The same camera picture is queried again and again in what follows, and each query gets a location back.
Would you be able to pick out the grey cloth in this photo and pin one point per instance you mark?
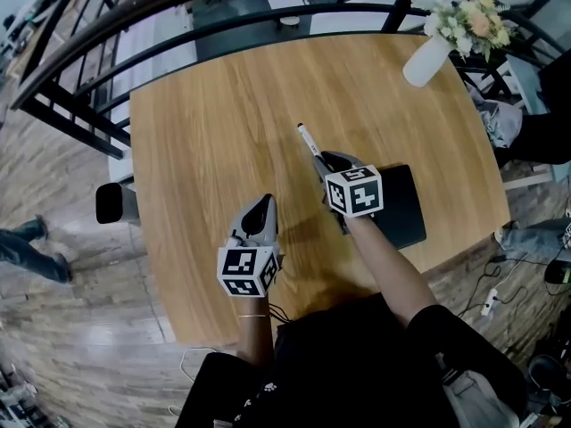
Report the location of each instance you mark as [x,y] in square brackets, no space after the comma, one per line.
[502,123]

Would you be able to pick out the black round bin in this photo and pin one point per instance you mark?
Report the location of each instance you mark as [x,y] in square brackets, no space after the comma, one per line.
[548,375]

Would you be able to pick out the white vase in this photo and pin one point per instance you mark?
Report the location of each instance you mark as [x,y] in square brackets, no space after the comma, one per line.
[426,63]

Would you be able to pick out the person's right forearm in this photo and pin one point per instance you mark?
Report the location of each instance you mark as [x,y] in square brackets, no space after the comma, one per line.
[388,265]

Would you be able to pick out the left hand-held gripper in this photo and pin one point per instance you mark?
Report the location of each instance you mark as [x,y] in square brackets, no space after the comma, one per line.
[250,261]

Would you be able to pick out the wooden desk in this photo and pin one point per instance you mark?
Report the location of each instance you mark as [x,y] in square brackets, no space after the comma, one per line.
[214,158]

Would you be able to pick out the person's black clothing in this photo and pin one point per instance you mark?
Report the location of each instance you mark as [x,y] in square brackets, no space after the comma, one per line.
[348,364]

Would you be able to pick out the black stationery case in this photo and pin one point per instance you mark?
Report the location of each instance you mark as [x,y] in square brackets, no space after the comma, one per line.
[403,212]

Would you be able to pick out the white stationery pen black cap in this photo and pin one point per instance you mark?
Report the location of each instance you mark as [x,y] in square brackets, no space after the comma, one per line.
[308,140]

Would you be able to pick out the pale flower bouquet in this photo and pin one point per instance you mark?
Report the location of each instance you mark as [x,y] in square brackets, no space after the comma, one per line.
[473,22]

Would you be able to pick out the black chair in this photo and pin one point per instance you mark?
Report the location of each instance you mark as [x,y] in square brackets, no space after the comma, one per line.
[109,203]

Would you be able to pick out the grey bag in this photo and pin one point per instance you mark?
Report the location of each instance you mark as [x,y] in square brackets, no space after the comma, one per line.
[479,401]

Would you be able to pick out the black metal railing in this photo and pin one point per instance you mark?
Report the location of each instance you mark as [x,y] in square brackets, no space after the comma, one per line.
[134,5]

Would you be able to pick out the white power strip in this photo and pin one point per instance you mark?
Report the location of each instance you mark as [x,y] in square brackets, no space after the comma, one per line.
[489,301]

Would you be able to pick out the person's left forearm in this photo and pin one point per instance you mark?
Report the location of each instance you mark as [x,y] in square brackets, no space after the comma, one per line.
[255,332]

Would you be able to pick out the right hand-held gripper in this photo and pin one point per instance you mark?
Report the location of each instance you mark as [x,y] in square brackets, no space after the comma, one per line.
[354,192]

